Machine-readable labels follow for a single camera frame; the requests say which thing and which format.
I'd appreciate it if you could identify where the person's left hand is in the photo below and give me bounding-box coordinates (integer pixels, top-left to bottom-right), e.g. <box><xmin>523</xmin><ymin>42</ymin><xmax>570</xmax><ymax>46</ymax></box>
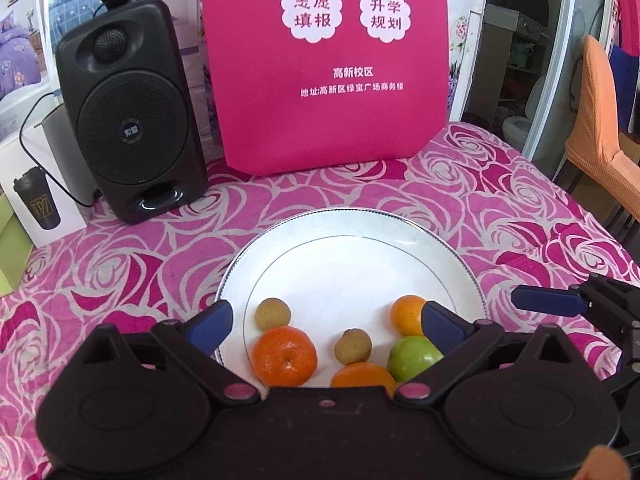
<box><xmin>573</xmin><ymin>445</ymin><xmax>631</xmax><ymax>480</ymax></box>

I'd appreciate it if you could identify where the orange chair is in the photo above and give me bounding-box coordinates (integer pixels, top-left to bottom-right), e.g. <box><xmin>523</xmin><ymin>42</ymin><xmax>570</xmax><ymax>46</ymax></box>
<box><xmin>563</xmin><ymin>35</ymin><xmax>639</xmax><ymax>219</ymax></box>

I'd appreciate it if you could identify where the black speaker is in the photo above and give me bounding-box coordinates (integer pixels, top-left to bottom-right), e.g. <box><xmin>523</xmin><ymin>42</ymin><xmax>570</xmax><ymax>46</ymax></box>
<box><xmin>55</xmin><ymin>0</ymin><xmax>208</xmax><ymax>224</ymax></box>

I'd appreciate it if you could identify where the black speaker cable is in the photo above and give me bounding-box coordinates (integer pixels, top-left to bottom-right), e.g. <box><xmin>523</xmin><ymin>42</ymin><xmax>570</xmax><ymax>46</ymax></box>
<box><xmin>18</xmin><ymin>90</ymin><xmax>99</xmax><ymax>208</ymax></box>

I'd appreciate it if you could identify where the green apple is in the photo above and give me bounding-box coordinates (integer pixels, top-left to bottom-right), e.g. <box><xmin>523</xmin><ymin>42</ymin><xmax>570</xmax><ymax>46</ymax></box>
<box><xmin>387</xmin><ymin>336</ymin><xmax>444</xmax><ymax>384</ymax></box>

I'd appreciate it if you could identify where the brown longan fruit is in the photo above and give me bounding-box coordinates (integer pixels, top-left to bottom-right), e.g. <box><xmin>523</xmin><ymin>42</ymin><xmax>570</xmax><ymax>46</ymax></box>
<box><xmin>333</xmin><ymin>328</ymin><xmax>372</xmax><ymax>365</ymax></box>
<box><xmin>254</xmin><ymin>298</ymin><xmax>292</xmax><ymax>332</ymax></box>

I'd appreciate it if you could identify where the round orange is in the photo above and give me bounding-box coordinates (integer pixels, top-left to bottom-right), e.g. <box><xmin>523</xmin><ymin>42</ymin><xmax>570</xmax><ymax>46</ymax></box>
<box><xmin>330</xmin><ymin>362</ymin><xmax>397</xmax><ymax>396</ymax></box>

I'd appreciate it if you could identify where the green shoe box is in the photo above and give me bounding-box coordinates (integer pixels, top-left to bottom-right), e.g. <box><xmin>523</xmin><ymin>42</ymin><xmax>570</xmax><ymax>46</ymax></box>
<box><xmin>0</xmin><ymin>193</ymin><xmax>34</xmax><ymax>297</ymax></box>

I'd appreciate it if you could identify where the pink paper bag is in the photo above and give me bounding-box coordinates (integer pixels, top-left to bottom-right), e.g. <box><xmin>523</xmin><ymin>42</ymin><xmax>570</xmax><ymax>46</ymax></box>
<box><xmin>202</xmin><ymin>0</ymin><xmax>449</xmax><ymax>176</ymax></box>

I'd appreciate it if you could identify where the small front orange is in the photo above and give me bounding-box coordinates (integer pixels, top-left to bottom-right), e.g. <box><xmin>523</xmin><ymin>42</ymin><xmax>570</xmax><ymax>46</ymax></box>
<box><xmin>390</xmin><ymin>295</ymin><xmax>426</xmax><ymax>337</ymax></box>

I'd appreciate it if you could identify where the pink rose tablecloth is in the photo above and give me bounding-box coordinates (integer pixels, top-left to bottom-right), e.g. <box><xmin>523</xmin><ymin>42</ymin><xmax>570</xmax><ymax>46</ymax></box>
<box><xmin>1</xmin><ymin>124</ymin><xmax>639</xmax><ymax>479</ymax></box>

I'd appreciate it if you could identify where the white round plate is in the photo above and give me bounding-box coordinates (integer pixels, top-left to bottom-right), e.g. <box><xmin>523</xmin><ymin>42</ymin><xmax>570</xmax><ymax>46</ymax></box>
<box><xmin>213</xmin><ymin>208</ymin><xmax>488</xmax><ymax>388</ymax></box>

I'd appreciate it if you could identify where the reddish mandarin orange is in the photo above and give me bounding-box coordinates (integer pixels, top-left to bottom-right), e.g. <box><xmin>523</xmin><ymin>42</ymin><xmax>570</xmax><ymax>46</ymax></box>
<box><xmin>250</xmin><ymin>326</ymin><xmax>318</xmax><ymax>388</ymax></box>

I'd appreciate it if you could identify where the white cup box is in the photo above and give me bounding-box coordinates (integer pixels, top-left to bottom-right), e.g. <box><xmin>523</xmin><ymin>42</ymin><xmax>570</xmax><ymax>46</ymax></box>
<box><xmin>1</xmin><ymin>105</ymin><xmax>98</xmax><ymax>248</ymax></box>

